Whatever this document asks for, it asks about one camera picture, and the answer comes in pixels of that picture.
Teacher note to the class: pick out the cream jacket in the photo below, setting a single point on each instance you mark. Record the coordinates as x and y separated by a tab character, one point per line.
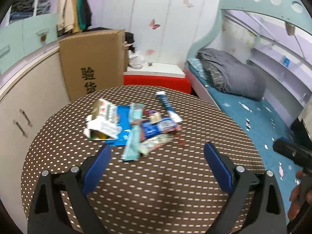
64	9

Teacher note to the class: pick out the dark pink butterfly sticker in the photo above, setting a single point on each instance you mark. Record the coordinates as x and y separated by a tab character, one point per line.
154	24

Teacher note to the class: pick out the grey quilt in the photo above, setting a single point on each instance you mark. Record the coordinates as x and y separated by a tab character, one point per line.
238	78

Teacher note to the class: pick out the person's right hand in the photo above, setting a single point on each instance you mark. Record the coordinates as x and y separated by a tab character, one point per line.
295	199

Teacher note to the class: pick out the yellow garment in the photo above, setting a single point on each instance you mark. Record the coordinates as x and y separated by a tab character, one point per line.
76	17

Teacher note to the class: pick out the white wardrobe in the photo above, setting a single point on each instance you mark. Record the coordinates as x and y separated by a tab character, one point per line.
165	9

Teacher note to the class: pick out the white green carton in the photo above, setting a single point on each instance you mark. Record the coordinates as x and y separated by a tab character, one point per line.
104	117

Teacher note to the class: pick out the red wrapper scrap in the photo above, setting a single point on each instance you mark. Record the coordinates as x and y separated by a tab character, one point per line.
180	139

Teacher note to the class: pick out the beige hanging pouch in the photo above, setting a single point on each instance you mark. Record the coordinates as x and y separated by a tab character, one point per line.
290	30

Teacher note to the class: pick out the pale pink butterfly sticker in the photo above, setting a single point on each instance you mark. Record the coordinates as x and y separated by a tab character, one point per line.
150	52

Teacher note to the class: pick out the black jacket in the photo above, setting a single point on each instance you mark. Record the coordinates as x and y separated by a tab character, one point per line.
87	9

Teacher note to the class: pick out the beige butterfly sticker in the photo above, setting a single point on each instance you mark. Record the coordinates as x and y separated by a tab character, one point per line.
188	2

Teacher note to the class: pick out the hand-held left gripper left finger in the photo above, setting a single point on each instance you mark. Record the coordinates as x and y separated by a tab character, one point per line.
96	170

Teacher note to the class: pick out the maroon wrapper scrap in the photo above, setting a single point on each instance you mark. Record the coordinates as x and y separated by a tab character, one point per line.
148	113

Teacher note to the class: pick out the brown polka dot table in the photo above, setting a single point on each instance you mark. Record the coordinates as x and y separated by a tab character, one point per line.
158	187

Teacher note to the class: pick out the green white wrapper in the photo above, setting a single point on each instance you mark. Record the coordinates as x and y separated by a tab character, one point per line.
153	143

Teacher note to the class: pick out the teal bunk bed frame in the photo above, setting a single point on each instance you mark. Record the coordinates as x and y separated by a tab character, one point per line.
243	4

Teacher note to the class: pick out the blue patterned bed sheet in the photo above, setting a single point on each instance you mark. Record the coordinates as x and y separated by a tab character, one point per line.
243	117

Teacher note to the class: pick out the green garment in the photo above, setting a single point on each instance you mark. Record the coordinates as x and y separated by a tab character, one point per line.
81	9

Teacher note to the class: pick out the small blue box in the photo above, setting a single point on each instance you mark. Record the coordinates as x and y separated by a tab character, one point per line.
286	61

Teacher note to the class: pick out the large cardboard box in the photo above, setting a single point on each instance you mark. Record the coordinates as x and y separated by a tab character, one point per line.
97	58

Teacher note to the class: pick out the white board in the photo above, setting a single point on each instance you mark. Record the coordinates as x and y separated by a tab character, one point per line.
165	69

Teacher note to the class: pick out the blue white ointment tube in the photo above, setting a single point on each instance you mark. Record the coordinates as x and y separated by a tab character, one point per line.
165	102

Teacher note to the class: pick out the beige lower cabinet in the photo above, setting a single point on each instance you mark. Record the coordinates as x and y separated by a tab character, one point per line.
43	97

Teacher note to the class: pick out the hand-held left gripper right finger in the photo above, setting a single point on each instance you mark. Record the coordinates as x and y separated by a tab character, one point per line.
218	168

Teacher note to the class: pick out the blue plaid pillow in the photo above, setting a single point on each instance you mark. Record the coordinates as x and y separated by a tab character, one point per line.
195	64

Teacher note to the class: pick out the teal drawer cabinet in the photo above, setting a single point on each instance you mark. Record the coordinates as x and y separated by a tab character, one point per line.
26	34

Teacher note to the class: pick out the dark folded clothes pile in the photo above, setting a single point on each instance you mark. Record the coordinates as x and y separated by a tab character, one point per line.
22	9

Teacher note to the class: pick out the blue white snack packet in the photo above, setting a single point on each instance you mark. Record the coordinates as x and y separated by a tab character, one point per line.
156	126

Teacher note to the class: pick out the red storage bench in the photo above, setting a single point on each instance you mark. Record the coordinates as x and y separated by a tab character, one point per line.
158	82

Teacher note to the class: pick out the white plastic bag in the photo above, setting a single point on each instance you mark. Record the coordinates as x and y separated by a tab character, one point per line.
135	59

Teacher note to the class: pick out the long teal wrapper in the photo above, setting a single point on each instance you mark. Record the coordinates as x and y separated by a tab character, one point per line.
132	136

